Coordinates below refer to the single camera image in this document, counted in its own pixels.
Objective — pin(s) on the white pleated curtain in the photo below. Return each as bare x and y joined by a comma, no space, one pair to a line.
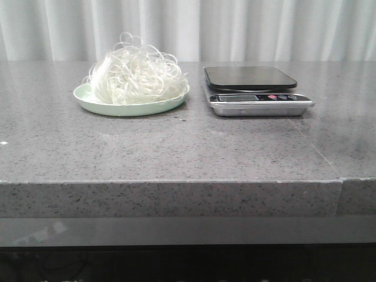
191,30

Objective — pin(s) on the light green round plate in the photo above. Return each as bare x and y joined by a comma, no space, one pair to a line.
88,101

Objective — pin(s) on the white vermicelli noodle bundle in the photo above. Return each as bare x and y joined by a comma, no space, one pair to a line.
135,72

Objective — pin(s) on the digital kitchen scale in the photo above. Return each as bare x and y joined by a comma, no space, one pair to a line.
253,91

